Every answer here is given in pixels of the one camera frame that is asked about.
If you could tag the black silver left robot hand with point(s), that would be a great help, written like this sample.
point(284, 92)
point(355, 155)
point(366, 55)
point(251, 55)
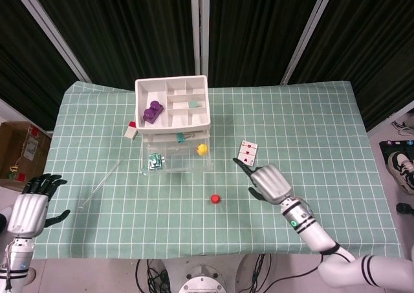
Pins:
point(27, 212)

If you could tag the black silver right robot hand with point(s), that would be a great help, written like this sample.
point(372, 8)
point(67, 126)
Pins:
point(271, 183)

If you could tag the red toy cone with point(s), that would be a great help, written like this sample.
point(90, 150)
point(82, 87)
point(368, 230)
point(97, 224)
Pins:
point(215, 199)

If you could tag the clear plastic drawer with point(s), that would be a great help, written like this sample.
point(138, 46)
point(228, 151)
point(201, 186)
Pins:
point(181, 163)

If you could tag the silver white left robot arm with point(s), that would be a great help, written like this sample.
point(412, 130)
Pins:
point(17, 260)

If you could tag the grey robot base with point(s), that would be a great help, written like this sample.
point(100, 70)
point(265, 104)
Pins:
point(203, 277)

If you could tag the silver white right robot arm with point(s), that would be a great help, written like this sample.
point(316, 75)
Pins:
point(313, 234)

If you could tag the white drawer organizer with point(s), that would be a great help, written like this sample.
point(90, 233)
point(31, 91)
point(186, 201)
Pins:
point(171, 126)

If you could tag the playing card deck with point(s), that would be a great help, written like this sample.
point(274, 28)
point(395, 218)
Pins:
point(248, 152)

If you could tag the brown cardboard box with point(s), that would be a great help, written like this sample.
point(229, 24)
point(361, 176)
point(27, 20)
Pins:
point(19, 150)

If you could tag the yellow toy duck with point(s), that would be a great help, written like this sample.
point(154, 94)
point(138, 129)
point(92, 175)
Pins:
point(202, 149)

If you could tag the clear plastic pipette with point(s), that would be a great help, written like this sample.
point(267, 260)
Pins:
point(102, 183)

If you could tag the teal binder clip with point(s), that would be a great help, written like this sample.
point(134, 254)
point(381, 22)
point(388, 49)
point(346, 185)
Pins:
point(180, 137)

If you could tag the small teal block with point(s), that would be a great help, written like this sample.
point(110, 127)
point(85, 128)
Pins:
point(193, 104)

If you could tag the green checked tablecloth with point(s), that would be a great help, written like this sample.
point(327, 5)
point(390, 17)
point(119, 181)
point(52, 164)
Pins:
point(161, 215)

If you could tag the red and white box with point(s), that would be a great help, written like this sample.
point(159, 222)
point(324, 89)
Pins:
point(130, 133)

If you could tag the black electronic device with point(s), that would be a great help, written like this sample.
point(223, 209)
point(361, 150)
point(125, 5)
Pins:
point(396, 145)

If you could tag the black and white sneaker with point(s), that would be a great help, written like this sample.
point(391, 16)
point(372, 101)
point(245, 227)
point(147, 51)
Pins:
point(401, 170)

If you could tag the black cylindrical object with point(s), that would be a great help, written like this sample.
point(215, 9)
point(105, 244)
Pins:
point(406, 208)

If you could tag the purple toy brick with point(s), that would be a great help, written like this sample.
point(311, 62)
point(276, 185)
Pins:
point(152, 112)

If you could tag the black pleated curtain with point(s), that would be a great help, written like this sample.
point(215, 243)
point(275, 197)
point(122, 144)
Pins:
point(22, 63)
point(372, 47)
point(123, 31)
point(255, 31)

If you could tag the white metal frame post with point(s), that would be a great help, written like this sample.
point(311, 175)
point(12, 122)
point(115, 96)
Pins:
point(200, 24)
point(51, 31)
point(307, 31)

